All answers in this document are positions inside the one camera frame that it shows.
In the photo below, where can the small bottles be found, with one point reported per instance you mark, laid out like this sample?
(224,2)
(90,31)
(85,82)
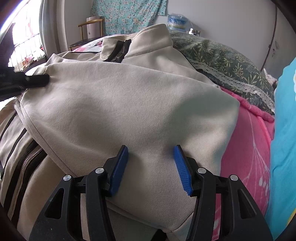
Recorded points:
(194,32)

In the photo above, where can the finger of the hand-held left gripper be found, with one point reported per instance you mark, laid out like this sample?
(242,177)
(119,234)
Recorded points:
(37,80)

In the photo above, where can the white bin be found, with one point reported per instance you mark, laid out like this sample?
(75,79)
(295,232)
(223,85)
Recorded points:
(93,27)

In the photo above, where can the grey curtain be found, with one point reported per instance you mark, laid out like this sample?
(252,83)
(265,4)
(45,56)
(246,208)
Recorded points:
(52,27)

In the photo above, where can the blue plastic bag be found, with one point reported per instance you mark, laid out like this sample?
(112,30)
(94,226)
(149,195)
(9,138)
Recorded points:
(177,22)

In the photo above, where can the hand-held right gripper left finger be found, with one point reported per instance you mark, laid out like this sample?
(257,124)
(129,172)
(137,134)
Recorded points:
(119,171)

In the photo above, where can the pink fleece blanket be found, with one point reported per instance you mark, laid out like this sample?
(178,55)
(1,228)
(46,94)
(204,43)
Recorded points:
(247,150)

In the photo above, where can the window railing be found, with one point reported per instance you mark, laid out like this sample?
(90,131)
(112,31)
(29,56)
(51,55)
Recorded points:
(25,51)

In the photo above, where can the blue and cream quilt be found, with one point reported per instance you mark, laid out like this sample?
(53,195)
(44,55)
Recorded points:
(284,139)

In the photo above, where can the green leaf-print pillow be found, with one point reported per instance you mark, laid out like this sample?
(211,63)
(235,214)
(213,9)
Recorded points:
(219,60)

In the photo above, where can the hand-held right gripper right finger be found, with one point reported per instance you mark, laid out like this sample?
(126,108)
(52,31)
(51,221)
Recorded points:
(182,171)

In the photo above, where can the wooden chair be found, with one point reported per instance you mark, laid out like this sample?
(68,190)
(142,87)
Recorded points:
(81,41)

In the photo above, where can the beige zip jacket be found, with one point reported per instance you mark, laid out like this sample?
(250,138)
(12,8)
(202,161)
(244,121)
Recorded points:
(129,104)

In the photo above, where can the teal floral hanging cloth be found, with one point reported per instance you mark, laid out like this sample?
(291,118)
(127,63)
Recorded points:
(124,16)

